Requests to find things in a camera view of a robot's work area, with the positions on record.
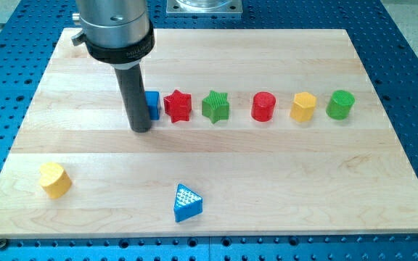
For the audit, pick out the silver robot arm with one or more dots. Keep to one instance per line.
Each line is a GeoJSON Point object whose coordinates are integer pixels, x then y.
{"type": "Point", "coordinates": [117, 32]}

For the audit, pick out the blue cube block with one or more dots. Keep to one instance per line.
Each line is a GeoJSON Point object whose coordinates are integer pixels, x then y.
{"type": "Point", "coordinates": [153, 104]}

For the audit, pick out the yellow heart block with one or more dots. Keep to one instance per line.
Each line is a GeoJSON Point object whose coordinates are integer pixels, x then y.
{"type": "Point", "coordinates": [54, 180]}

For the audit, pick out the green star block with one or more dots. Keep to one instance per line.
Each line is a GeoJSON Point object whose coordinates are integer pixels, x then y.
{"type": "Point", "coordinates": [215, 106]}

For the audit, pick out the red star block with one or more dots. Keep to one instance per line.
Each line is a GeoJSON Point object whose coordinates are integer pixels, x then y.
{"type": "Point", "coordinates": [178, 106]}

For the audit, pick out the light wooden board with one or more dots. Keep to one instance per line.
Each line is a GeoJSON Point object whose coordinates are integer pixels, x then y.
{"type": "Point", "coordinates": [279, 177]}

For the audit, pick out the red cylinder block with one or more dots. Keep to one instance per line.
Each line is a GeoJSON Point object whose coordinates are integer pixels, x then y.
{"type": "Point", "coordinates": [263, 106]}

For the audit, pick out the blue triangle block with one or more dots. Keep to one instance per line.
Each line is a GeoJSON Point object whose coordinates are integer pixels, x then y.
{"type": "Point", "coordinates": [187, 203]}

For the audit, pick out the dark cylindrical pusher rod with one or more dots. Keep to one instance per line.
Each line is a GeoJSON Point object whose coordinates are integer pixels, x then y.
{"type": "Point", "coordinates": [132, 91]}

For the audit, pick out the yellow hexagon block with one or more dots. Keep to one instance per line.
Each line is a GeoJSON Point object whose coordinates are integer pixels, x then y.
{"type": "Point", "coordinates": [303, 106]}

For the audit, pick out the green cylinder block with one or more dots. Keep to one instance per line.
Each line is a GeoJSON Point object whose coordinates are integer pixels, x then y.
{"type": "Point", "coordinates": [340, 104]}

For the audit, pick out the blue perforated metal plate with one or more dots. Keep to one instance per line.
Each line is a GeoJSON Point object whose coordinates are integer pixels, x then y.
{"type": "Point", "coordinates": [31, 30]}

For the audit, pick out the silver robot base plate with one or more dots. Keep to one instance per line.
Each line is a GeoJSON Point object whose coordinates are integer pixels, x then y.
{"type": "Point", "coordinates": [204, 7]}

